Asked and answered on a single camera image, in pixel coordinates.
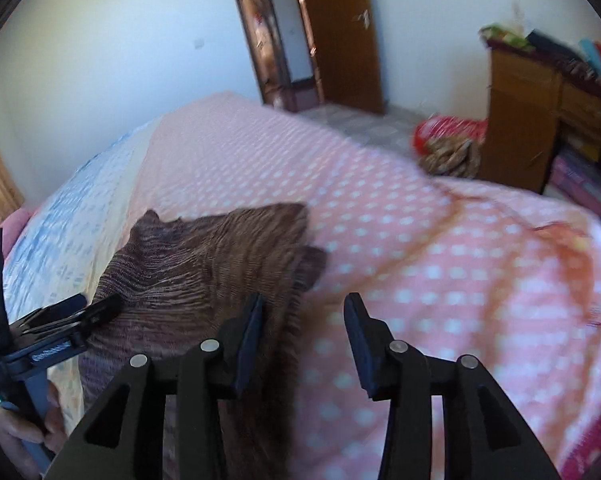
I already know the brown wooden door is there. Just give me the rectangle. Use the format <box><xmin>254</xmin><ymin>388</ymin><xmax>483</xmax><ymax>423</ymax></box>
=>
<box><xmin>293</xmin><ymin>0</ymin><xmax>386</xmax><ymax>116</ymax></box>

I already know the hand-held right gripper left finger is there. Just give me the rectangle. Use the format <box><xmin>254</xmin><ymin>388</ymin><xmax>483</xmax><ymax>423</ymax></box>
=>
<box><xmin>45</xmin><ymin>292</ymin><xmax>268</xmax><ymax>480</ymax></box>

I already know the blue and pink dotted bedsheet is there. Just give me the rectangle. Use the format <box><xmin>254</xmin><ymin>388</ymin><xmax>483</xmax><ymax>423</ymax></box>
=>
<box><xmin>0</xmin><ymin>91</ymin><xmax>601</xmax><ymax>480</ymax></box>

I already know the green packet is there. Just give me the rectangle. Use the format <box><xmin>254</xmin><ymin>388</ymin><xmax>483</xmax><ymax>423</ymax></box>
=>
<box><xmin>480</xmin><ymin>22</ymin><xmax>531</xmax><ymax>52</ymax></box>

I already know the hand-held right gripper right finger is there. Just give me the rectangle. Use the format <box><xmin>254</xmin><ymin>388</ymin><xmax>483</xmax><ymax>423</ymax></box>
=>
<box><xmin>343</xmin><ymin>292</ymin><xmax>563</xmax><ymax>480</ymax></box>

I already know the teal book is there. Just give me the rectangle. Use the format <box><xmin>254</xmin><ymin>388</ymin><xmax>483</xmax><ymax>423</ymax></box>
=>
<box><xmin>577</xmin><ymin>39</ymin><xmax>601</xmax><ymax>78</ymax></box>

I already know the wooden door frame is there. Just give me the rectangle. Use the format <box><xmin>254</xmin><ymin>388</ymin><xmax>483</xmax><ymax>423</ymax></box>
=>
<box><xmin>225</xmin><ymin>0</ymin><xmax>326</xmax><ymax>113</ymax></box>

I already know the pink pillow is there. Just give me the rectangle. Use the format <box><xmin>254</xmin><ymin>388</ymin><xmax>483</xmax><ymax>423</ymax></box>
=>
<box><xmin>0</xmin><ymin>208</ymin><xmax>32</xmax><ymax>247</ymax></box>

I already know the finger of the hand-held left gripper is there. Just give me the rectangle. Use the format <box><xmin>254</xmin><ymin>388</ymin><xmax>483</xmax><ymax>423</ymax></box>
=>
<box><xmin>11</xmin><ymin>294</ymin><xmax>87</xmax><ymax>330</ymax></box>
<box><xmin>23</xmin><ymin>293</ymin><xmax>126</xmax><ymax>336</ymax></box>

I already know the dark book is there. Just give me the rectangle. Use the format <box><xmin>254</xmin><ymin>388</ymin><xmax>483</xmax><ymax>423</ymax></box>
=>
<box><xmin>525</xmin><ymin>30</ymin><xmax>581</xmax><ymax>62</ymax></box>

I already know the person's left hand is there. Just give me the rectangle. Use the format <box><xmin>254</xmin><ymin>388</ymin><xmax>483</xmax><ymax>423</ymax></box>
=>
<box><xmin>0</xmin><ymin>385</ymin><xmax>74</xmax><ymax>480</ymax></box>

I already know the brown patterned cloth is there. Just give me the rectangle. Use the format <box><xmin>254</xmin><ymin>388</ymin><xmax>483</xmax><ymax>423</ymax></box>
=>
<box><xmin>420</xmin><ymin>137</ymin><xmax>483</xmax><ymax>179</ymax></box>

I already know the wooden desk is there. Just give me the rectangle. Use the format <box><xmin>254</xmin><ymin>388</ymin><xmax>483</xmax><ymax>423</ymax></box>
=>
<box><xmin>477</xmin><ymin>40</ymin><xmax>601</xmax><ymax>213</ymax></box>

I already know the pink box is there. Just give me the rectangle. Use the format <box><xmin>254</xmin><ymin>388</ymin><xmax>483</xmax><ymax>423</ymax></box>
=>
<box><xmin>545</xmin><ymin>155</ymin><xmax>601</xmax><ymax>217</ymax></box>

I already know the brown knit sweater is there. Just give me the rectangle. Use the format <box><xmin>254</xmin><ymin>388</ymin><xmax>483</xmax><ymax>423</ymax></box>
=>
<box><xmin>78</xmin><ymin>202</ymin><xmax>328</xmax><ymax>480</ymax></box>

